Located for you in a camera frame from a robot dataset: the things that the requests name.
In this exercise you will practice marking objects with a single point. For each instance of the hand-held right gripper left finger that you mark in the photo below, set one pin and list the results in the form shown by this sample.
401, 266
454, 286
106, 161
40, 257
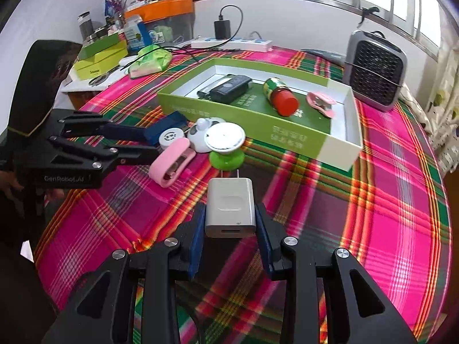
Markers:
195, 249

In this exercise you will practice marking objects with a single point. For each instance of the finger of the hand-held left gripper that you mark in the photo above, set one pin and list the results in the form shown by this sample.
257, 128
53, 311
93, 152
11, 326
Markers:
138, 153
132, 133

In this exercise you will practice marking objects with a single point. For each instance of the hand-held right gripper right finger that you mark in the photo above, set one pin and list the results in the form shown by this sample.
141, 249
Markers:
264, 247

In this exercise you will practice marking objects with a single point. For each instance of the pink oval case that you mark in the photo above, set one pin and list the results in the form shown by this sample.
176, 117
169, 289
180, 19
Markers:
171, 163

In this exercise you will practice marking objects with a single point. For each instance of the white round disc device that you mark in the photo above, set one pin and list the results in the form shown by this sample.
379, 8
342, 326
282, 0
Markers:
172, 138

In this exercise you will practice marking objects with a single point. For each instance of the white USB charger plug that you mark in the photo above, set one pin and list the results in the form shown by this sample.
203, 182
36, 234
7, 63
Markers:
229, 209

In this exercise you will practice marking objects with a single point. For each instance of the white panda round device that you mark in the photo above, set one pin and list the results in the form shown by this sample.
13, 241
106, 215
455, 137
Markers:
200, 133

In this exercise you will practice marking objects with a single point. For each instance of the green holder white round top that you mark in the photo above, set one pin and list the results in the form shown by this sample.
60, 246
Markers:
226, 143

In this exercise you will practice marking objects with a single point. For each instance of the black handheld device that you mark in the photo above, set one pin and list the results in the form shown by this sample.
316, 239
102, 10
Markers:
229, 87

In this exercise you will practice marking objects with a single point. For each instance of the green cardboard box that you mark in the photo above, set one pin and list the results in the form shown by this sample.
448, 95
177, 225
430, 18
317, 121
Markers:
287, 132

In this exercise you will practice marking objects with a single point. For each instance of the red lid glass jar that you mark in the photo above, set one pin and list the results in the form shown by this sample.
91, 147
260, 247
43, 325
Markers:
281, 96

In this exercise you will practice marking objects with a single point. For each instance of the small pink clip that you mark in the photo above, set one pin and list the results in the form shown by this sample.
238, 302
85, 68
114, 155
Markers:
321, 103

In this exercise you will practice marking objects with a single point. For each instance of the person's left hand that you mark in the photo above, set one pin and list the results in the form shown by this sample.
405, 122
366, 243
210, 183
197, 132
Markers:
9, 184

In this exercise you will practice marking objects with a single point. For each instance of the metal scissors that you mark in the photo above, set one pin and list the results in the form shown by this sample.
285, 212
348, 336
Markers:
100, 79

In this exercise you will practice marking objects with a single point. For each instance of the yellow-green cardboard box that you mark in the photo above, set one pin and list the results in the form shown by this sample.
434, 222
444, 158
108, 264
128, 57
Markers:
100, 67

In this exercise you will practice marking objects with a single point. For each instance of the green tissue pack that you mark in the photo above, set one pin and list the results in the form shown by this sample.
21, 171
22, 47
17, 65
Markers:
150, 61

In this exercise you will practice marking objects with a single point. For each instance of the dark green box lid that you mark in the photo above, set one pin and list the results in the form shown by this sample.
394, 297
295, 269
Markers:
100, 47

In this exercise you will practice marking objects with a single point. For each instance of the glass jar dark contents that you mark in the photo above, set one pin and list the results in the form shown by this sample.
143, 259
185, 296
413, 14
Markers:
86, 25

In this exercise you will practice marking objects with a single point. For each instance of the blue printed carton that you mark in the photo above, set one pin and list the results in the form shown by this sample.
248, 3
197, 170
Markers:
136, 32

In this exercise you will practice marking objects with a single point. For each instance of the orange lid plastic bin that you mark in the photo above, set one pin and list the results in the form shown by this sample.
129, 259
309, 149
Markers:
163, 16

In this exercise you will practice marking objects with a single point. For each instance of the plaid tablecloth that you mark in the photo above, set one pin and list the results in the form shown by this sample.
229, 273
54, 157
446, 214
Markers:
376, 186

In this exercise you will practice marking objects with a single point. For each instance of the white power strip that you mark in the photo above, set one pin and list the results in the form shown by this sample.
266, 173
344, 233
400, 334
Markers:
233, 44

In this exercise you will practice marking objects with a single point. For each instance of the black power adapter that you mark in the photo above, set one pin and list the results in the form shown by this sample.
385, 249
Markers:
222, 28

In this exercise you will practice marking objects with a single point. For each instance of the grey flat object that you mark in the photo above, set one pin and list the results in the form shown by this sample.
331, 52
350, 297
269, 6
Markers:
326, 54

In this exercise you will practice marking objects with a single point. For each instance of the patterned pillow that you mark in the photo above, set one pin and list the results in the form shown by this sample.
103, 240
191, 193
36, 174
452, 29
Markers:
416, 109

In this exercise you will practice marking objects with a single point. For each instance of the grey portable heater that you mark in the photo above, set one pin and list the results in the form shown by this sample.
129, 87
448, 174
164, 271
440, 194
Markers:
376, 71

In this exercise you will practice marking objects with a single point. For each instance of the patterned curtain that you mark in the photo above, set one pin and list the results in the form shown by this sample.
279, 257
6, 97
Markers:
444, 114

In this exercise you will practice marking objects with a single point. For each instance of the black window hook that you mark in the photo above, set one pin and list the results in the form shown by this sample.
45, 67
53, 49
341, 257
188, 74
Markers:
369, 12

